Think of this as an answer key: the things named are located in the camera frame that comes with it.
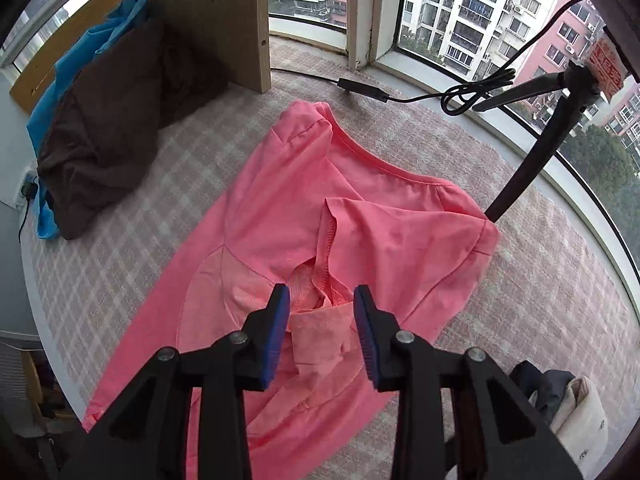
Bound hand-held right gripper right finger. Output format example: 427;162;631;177
352;284;583;480

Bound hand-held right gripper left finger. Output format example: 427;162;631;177
60;282;292;480

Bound pink t-shirt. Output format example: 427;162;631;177
82;100;501;480

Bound pile of folded clothes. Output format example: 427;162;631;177
510;360;543;406

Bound plaid tablecloth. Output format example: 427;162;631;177
20;40;640;480

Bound dark grey folded garment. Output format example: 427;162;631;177
530;369;576;423

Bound black tripod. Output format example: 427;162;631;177
472;62;608;223

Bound brown garment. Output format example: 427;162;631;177
36;20;231;241

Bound white power strip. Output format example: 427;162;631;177
15;172;43;206

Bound large plywood board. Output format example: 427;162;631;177
117;0;273;95

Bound blue garment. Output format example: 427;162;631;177
26;0;151;241

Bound pine plank board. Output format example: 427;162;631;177
9;0;123;113

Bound apartment buildings outside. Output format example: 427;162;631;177
268;0;640;151

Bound black ring light cable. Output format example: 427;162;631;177
270;0;588;117

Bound white window frame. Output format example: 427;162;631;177
0;0;640;281

